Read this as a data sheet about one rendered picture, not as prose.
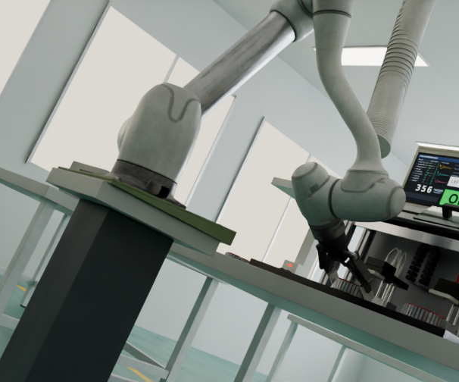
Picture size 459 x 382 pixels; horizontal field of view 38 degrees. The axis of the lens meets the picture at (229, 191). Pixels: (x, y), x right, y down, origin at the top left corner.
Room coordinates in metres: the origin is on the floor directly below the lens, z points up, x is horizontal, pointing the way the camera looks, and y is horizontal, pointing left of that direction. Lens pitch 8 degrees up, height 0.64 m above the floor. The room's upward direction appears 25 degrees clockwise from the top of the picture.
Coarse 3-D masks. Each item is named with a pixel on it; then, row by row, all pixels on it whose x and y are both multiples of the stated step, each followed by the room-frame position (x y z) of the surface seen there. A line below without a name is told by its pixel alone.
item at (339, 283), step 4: (336, 280) 1.85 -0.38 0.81; (340, 280) 1.84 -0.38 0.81; (344, 280) 1.83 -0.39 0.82; (336, 284) 1.85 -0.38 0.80; (340, 284) 1.83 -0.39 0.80; (344, 284) 1.82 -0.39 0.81; (348, 284) 1.82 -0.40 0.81; (352, 284) 1.81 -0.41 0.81; (336, 288) 1.84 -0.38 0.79; (340, 288) 1.83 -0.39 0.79; (344, 288) 1.83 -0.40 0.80; (348, 288) 1.82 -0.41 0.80; (352, 288) 1.81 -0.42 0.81; (356, 288) 1.81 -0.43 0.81; (348, 292) 1.81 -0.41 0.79; (352, 292) 1.81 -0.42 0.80; (356, 292) 1.81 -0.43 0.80; (360, 292) 1.81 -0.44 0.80; (360, 296) 1.81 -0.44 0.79
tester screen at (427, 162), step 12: (420, 156) 1.99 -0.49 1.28; (432, 156) 1.96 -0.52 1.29; (420, 168) 1.98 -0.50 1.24; (432, 168) 1.95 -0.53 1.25; (444, 168) 1.92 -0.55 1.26; (456, 168) 1.89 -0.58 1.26; (408, 180) 2.00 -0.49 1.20; (420, 180) 1.97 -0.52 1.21; (432, 180) 1.94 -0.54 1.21; (444, 180) 1.91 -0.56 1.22; (420, 192) 1.95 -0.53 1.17; (432, 192) 1.92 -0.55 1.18; (432, 204) 1.91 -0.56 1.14
